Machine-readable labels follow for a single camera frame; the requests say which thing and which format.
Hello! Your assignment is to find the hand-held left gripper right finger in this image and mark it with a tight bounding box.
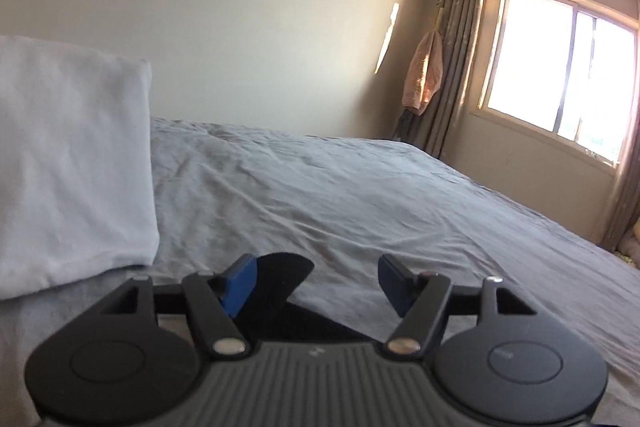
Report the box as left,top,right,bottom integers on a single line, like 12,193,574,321
377,253,541,355

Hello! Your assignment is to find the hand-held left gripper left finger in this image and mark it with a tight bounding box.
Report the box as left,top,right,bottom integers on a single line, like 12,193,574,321
92,253,259,356

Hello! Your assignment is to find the beige T-shirt with black sleeves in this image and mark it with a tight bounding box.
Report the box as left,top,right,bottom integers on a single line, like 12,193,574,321
232,252,373,344

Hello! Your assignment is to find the bed with grey sheet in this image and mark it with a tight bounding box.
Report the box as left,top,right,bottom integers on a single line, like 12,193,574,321
0,116,640,427

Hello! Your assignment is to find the dark hanging garment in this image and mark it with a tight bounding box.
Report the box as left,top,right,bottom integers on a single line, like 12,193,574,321
392,107,426,146

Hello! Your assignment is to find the pink hanging garment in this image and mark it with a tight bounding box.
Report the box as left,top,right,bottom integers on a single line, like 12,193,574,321
402,29,444,116

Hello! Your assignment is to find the white folded cloth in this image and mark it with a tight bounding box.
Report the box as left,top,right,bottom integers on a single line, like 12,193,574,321
0,34,161,303

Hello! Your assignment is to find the grey star-print curtain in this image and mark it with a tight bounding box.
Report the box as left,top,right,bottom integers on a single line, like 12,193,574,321
420,0,490,160
600,127,640,253

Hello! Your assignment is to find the window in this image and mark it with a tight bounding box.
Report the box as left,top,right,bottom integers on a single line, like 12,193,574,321
477,0,640,168

